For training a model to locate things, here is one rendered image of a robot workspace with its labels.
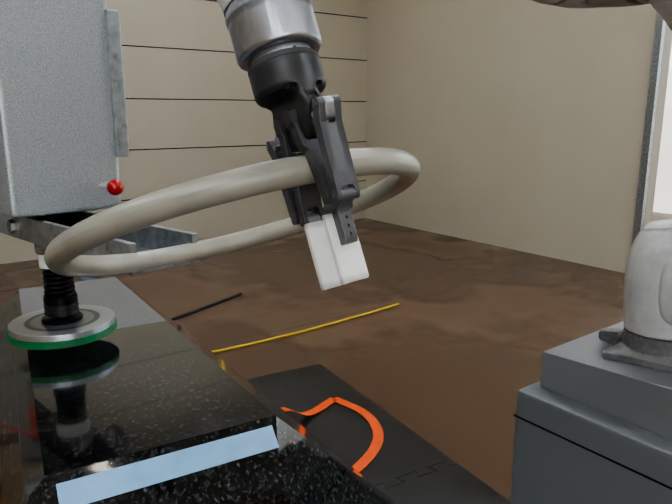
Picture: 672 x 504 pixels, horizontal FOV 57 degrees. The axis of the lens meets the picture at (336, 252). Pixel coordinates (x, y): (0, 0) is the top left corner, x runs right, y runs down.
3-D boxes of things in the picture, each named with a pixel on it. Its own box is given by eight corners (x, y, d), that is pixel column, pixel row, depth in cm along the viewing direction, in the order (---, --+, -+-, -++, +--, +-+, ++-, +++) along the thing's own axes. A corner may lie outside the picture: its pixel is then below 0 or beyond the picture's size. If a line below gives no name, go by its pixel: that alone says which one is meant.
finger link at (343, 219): (339, 193, 61) (354, 184, 58) (353, 242, 60) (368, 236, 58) (326, 195, 60) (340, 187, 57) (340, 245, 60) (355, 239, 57)
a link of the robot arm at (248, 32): (289, 28, 70) (303, 78, 70) (213, 31, 66) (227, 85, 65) (324, -17, 62) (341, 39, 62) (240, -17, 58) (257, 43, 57)
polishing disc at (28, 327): (74, 346, 122) (74, 340, 122) (-16, 337, 127) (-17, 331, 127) (133, 313, 143) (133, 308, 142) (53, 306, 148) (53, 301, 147)
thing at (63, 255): (-3, 300, 84) (-8, 278, 84) (277, 245, 118) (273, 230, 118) (164, 191, 48) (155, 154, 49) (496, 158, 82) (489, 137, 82)
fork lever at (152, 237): (-31, 230, 140) (-34, 208, 139) (56, 220, 154) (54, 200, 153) (109, 280, 93) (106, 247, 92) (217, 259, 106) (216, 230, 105)
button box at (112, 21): (100, 155, 132) (88, 13, 126) (112, 154, 134) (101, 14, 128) (117, 156, 126) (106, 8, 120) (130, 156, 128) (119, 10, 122)
